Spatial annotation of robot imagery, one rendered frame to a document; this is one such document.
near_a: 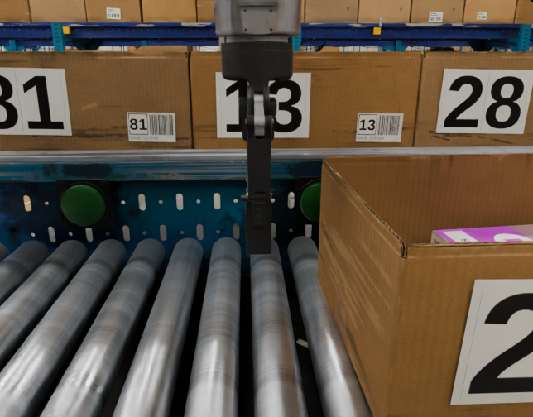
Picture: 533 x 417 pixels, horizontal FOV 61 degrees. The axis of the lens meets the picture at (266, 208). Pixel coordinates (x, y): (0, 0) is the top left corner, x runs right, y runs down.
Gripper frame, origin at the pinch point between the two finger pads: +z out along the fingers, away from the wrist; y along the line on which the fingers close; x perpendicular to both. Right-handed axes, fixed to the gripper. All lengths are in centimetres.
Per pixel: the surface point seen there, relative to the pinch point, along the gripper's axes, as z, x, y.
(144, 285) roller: 11.6, -15.8, -7.4
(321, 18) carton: -58, 83, -481
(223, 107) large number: -10.5, -5.0, -28.8
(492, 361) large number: 3.1, 17.1, 21.9
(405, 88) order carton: -13.5, 26.2, -29.0
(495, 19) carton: -58, 277, -482
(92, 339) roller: 10.5, -18.4, 6.8
